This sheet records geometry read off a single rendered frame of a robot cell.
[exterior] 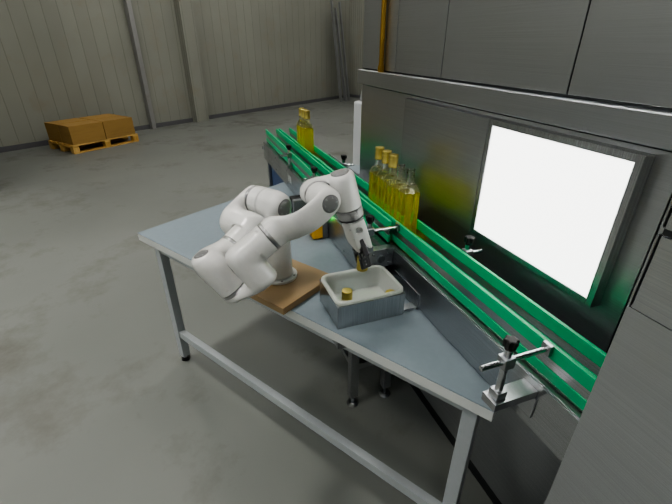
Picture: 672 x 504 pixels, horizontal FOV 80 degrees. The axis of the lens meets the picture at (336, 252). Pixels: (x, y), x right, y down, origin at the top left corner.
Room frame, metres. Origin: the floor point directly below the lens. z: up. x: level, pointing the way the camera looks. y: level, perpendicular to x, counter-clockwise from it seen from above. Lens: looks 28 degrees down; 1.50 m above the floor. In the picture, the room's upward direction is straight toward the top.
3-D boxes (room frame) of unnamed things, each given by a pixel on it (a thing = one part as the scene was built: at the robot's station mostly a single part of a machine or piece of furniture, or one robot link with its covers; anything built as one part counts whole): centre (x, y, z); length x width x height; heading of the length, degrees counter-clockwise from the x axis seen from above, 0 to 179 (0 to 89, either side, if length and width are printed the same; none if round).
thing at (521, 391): (0.59, -0.35, 0.90); 0.17 x 0.05 x 0.23; 110
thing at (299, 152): (2.07, 0.12, 0.93); 1.75 x 0.01 x 0.08; 20
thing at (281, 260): (1.19, 0.21, 0.85); 0.16 x 0.13 x 0.15; 137
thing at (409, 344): (1.72, -0.20, 0.73); 1.58 x 1.52 x 0.04; 52
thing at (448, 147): (1.15, -0.43, 1.15); 0.90 x 0.03 x 0.34; 20
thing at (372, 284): (1.05, -0.08, 0.80); 0.22 x 0.17 x 0.09; 110
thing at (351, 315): (1.06, -0.10, 0.79); 0.27 x 0.17 x 0.08; 110
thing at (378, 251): (1.20, -0.15, 0.85); 0.09 x 0.04 x 0.07; 110
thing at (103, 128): (6.64, 3.97, 0.20); 1.15 x 0.83 x 0.40; 142
